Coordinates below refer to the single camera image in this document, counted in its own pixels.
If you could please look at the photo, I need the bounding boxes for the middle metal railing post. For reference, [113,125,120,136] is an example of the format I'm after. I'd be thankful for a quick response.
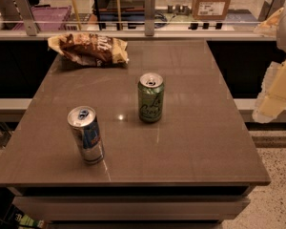
[144,0,155,36]

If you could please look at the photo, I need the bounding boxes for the purple plastic crate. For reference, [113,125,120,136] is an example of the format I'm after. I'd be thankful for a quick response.
[11,5,72,31]

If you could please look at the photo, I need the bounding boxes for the green soda can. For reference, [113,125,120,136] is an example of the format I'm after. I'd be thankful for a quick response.
[138,73,165,123]

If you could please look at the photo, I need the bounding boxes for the redbull can blue silver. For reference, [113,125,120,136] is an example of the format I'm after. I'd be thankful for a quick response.
[67,106,104,164]

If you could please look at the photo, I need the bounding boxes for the cardboard box with label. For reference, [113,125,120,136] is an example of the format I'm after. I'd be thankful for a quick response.
[192,0,231,20]

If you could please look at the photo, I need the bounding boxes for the left metal railing post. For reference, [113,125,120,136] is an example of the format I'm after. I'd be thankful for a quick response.
[14,0,39,36]

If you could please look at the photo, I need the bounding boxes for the brown chip bag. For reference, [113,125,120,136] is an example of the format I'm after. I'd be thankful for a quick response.
[48,32,129,68]

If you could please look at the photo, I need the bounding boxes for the green packet under table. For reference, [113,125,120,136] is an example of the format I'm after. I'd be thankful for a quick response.
[12,213,45,229]

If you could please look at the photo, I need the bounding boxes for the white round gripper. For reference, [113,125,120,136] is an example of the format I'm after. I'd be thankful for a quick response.
[252,1,286,123]

